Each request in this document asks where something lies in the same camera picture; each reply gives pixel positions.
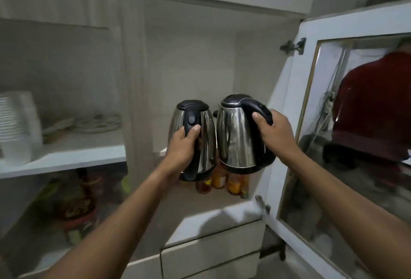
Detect person's right hand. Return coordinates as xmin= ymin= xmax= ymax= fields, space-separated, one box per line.
xmin=252 ymin=109 xmax=303 ymax=166

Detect person's left hand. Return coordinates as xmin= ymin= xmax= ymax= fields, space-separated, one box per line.
xmin=160 ymin=124 xmax=202 ymax=180

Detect steel kettle with handle switch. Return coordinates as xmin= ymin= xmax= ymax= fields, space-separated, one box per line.
xmin=167 ymin=100 xmax=217 ymax=182

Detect steel kettle with black handle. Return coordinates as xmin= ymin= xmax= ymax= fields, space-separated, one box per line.
xmin=215 ymin=93 xmax=277 ymax=175

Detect person's right forearm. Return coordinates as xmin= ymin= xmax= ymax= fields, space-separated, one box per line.
xmin=280 ymin=150 xmax=411 ymax=279

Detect person's left forearm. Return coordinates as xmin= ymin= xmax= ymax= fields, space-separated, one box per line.
xmin=41 ymin=160 xmax=180 ymax=279

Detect orange sauce bottle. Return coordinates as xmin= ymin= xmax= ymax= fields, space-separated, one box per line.
xmin=211 ymin=163 xmax=227 ymax=190
xmin=226 ymin=172 xmax=250 ymax=200

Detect dark red sauce bottle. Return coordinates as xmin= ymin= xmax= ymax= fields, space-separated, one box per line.
xmin=196 ymin=177 xmax=213 ymax=195

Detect metal door hinge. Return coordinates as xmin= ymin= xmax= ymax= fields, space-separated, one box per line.
xmin=280 ymin=38 xmax=306 ymax=55
xmin=255 ymin=194 xmax=271 ymax=215

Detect white wooden cabinet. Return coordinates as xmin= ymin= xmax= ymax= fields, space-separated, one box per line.
xmin=0 ymin=0 xmax=322 ymax=279

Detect white glass cabinet door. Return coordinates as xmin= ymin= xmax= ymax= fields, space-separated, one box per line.
xmin=256 ymin=0 xmax=411 ymax=279

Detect white plates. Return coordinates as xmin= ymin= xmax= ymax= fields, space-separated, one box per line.
xmin=42 ymin=111 xmax=123 ymax=135

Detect white drawer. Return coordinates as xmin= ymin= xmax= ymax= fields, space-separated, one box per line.
xmin=160 ymin=220 xmax=268 ymax=279

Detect red jar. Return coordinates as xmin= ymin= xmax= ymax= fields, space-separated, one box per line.
xmin=57 ymin=173 xmax=98 ymax=235

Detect frosted glass cabinet door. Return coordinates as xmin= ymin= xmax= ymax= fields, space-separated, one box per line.
xmin=0 ymin=0 xmax=151 ymax=279

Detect stack of white cups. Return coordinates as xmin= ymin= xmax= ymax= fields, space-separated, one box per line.
xmin=0 ymin=91 xmax=43 ymax=168

